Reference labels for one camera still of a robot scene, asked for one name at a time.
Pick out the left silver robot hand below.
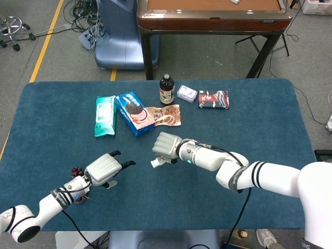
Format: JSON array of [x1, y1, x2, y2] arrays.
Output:
[[84, 150, 136, 189]]

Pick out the thin black floor cable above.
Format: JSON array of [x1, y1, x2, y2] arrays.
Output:
[[293, 85, 329, 125]]

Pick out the blue Oreo cookie box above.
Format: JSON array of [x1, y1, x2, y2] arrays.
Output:
[[114, 91, 156, 137]]

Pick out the dark glass bottle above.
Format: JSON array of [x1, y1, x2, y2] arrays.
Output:
[[159, 74, 175, 106]]

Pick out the blue grey robot torso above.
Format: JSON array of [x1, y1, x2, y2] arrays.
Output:
[[108, 229, 221, 249]]

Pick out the orange snack pouch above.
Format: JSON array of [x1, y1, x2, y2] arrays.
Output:
[[145, 104, 182, 127]]

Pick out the blue felt covered table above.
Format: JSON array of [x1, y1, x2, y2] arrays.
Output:
[[0, 78, 322, 232]]

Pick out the brown mahjong table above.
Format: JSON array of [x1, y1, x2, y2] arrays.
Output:
[[136, 0, 294, 80]]

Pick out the black folding stand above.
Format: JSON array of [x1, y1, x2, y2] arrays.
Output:
[[235, 33, 291, 57]]

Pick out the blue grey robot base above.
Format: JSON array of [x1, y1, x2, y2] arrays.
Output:
[[94, 0, 160, 71]]

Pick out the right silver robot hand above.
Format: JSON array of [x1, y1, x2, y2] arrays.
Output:
[[151, 131, 183, 164]]

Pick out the black floor cable bundle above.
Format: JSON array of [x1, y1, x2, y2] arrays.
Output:
[[63, 0, 104, 33]]

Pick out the black flat box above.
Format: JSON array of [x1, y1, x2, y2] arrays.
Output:
[[314, 149, 332, 163]]

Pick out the white printed tube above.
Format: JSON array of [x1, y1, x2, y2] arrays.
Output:
[[150, 155, 172, 169]]

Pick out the chrome rolling stool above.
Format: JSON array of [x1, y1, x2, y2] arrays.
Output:
[[0, 16, 36, 52]]

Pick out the dark red grape bunch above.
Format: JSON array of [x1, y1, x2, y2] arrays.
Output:
[[71, 167, 90, 204]]

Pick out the clear plastic card case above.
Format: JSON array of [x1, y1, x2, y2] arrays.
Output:
[[176, 85, 198, 104]]

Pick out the white storage box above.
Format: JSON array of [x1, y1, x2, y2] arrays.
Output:
[[300, 0, 332, 16]]

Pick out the grey sneaker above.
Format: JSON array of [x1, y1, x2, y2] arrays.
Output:
[[256, 228, 286, 249]]

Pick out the green wet wipes pack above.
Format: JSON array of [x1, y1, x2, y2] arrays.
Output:
[[93, 95, 117, 137]]

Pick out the red and black box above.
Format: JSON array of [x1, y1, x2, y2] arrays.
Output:
[[198, 89, 230, 109]]

